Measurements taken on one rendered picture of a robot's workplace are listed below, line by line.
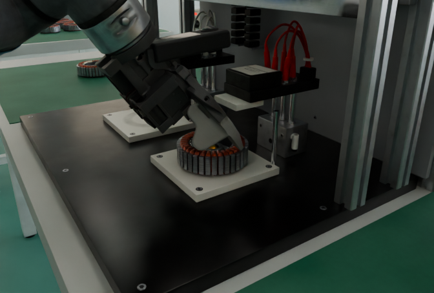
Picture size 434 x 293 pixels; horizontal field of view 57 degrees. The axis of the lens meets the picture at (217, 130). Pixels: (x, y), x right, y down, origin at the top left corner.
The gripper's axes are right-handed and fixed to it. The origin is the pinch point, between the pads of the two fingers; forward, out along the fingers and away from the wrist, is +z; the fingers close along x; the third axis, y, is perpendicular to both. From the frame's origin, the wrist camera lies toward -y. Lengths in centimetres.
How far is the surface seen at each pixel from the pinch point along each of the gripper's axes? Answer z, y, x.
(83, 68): 5, 2, -78
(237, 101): -2.0, -5.1, 1.3
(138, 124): 2.0, 6.2, -22.4
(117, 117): 0.7, 8.0, -28.3
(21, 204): 42, 55, -114
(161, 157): 0.4, 8.7, -6.0
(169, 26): 169, -162, -473
